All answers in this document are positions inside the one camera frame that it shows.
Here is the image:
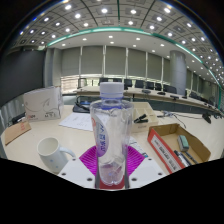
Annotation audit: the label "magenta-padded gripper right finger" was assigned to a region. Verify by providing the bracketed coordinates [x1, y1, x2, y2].
[125, 144, 167, 190]

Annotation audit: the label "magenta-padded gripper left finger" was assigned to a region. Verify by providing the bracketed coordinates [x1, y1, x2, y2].
[57, 144, 100, 190]

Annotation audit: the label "clear plastic water bottle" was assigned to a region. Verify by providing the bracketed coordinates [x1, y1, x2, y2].
[89, 81, 135, 187]

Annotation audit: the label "white remote control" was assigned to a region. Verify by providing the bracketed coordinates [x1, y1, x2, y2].
[128, 135, 149, 158]

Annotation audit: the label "open brown red-sided cardboard box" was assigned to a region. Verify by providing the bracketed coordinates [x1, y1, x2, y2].
[147, 122, 212, 175]

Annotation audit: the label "small open beige box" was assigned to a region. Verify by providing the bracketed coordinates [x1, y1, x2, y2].
[131, 101, 160, 134]

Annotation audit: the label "white ceramic mug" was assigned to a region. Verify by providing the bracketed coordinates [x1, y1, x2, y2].
[36, 136, 77, 174]

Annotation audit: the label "white printed paper sheet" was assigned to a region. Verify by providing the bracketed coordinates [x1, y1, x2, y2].
[58, 111, 96, 132]

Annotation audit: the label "black clip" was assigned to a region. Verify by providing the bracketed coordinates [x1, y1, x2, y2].
[133, 113, 148, 124]

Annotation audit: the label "silver and black marker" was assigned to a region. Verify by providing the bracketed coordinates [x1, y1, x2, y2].
[173, 150, 192, 168]

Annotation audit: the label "grey-green whiteboard eraser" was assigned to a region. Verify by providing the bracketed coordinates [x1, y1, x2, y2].
[176, 134, 190, 153]

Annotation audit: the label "black desk telephone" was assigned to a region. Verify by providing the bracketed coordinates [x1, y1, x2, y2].
[72, 95, 96, 114]

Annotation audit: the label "black marker pen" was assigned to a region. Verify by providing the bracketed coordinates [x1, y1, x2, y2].
[183, 150, 199, 165]

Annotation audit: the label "long curved conference table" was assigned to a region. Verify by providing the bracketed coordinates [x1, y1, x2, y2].
[73, 85, 224, 114]

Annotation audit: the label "large white cardboard box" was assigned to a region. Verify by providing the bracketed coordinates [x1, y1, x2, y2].
[23, 86, 64, 123]

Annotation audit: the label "flat brown cardboard sheet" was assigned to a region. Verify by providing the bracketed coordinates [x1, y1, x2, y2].
[3, 119, 32, 146]

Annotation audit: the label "row of black office chairs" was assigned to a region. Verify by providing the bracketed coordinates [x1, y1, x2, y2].
[77, 77, 218, 105]

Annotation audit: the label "black flat electronic device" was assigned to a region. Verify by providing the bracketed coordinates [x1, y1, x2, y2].
[11, 112, 27, 125]

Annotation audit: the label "black desk microphone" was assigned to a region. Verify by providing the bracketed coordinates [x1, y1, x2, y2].
[202, 112, 213, 125]

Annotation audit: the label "round ceiling lights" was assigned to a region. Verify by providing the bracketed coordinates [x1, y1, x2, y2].
[18, 0, 223, 79]

